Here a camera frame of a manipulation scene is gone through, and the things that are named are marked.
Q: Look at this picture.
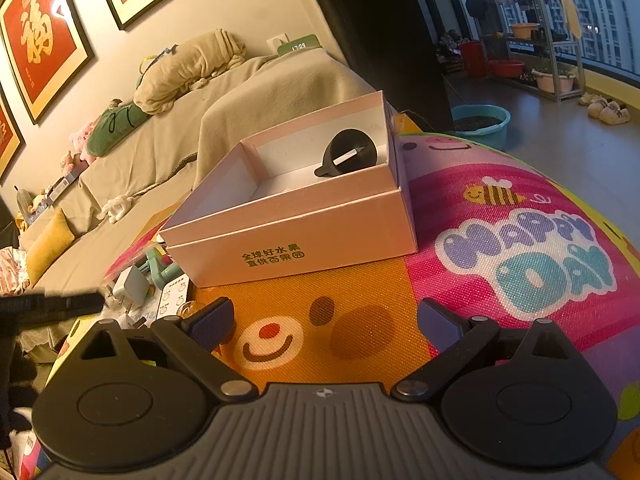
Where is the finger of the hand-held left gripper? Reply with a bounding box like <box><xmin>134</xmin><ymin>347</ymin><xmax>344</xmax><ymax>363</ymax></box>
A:
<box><xmin>0</xmin><ymin>290</ymin><xmax>106</xmax><ymax>323</ymax></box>

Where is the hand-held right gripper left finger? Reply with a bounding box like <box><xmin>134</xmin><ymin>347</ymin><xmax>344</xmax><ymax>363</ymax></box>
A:
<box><xmin>65</xmin><ymin>296</ymin><xmax>258</xmax><ymax>403</ymax></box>

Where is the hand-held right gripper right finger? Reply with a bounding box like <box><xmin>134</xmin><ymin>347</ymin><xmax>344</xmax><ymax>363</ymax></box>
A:
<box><xmin>390</xmin><ymin>297</ymin><xmax>588</xmax><ymax>403</ymax></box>

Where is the white remote control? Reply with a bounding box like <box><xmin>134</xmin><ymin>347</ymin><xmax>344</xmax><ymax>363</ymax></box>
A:
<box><xmin>152</xmin><ymin>280</ymin><xmax>193</xmax><ymax>321</ymax></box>

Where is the teal plastic tool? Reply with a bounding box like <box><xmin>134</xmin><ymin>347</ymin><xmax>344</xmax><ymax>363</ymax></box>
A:
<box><xmin>137</xmin><ymin>249</ymin><xmax>188</xmax><ymax>281</ymax></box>

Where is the white charger plug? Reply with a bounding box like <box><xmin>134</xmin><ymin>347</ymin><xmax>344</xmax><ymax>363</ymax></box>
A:
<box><xmin>111</xmin><ymin>265</ymin><xmax>151</xmax><ymax>311</ymax></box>

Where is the pink cardboard box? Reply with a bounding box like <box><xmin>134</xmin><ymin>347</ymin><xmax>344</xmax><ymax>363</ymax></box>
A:
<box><xmin>159</xmin><ymin>91</ymin><xmax>419</xmax><ymax>288</ymax></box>

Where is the pink patterned cloth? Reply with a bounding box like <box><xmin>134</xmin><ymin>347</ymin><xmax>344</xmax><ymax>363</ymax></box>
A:
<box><xmin>0</xmin><ymin>247</ymin><xmax>31</xmax><ymax>293</ymax></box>

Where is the yellow cushion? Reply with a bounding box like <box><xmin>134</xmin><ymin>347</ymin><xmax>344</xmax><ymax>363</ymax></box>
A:
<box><xmin>24</xmin><ymin>207</ymin><xmax>77</xmax><ymax>286</ymax></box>

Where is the white plush toy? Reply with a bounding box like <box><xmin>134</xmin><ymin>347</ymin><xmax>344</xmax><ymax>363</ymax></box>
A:
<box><xmin>100</xmin><ymin>195</ymin><xmax>135</xmax><ymax>225</ymax></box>

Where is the blue toy box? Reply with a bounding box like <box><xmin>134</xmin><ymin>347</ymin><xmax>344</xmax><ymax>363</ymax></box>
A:
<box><xmin>47</xmin><ymin>167</ymin><xmax>83</xmax><ymax>201</ymax></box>

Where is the colourful cartoon play mat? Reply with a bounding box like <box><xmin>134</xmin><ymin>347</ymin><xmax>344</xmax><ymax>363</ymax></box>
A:
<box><xmin>20</xmin><ymin>132</ymin><xmax>640</xmax><ymax>480</ymax></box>

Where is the pink plush toy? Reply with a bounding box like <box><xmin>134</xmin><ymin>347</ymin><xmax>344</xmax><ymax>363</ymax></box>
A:
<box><xmin>69</xmin><ymin>119</ymin><xmax>101</xmax><ymax>166</ymax></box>

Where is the beige covered sofa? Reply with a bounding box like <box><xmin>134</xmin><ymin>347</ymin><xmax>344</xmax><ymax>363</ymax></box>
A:
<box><xmin>0</xmin><ymin>50</ymin><xmax>396</xmax><ymax>311</ymax></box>

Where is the green plush pillow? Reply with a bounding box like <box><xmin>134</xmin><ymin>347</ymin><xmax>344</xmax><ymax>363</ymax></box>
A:
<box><xmin>86</xmin><ymin>100</ymin><xmax>151</xmax><ymax>158</ymax></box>

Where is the teal plastic basin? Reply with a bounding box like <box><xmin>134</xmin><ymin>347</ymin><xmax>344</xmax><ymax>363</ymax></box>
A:
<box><xmin>451</xmin><ymin>104</ymin><xmax>512</xmax><ymax>153</ymax></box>

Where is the black funnel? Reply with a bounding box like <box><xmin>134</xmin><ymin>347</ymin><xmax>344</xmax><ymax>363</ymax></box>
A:
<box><xmin>314</xmin><ymin>129</ymin><xmax>379</xmax><ymax>179</ymax></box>

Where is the rolled beige blanket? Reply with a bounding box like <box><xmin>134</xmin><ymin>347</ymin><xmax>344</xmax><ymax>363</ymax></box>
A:
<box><xmin>133</xmin><ymin>30</ymin><xmax>248</xmax><ymax>115</ymax></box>

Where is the red basin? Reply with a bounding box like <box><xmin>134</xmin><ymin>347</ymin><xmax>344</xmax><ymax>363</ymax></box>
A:
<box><xmin>487</xmin><ymin>59</ymin><xmax>526</xmax><ymax>78</ymax></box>

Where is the red bucket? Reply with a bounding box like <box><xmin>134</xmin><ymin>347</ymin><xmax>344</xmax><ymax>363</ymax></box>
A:
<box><xmin>457</xmin><ymin>41</ymin><xmax>487</xmax><ymax>77</ymax></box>

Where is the white basin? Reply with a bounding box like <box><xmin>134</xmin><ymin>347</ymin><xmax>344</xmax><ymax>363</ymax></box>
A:
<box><xmin>531</xmin><ymin>69</ymin><xmax>577</xmax><ymax>95</ymax></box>

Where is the red calligraphy framed picture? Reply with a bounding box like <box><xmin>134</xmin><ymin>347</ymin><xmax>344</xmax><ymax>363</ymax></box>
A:
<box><xmin>0</xmin><ymin>0</ymin><xmax>96</xmax><ymax>126</ymax></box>

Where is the green digital clock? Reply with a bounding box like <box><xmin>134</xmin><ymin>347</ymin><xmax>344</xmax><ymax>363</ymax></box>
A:
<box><xmin>276</xmin><ymin>34</ymin><xmax>321</xmax><ymax>58</ymax></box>

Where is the dark curtain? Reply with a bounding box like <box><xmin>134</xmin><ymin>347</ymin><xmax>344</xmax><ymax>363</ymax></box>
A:
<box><xmin>300</xmin><ymin>0</ymin><xmax>456</xmax><ymax>133</ymax></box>

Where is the metal storage rack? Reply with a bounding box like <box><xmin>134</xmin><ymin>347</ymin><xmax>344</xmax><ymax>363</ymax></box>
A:
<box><xmin>475</xmin><ymin>0</ymin><xmax>588</xmax><ymax>103</ymax></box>

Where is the yellow hanging cloth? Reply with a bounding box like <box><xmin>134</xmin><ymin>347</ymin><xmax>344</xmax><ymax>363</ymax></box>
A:
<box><xmin>559</xmin><ymin>0</ymin><xmax>583</xmax><ymax>38</ymax></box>

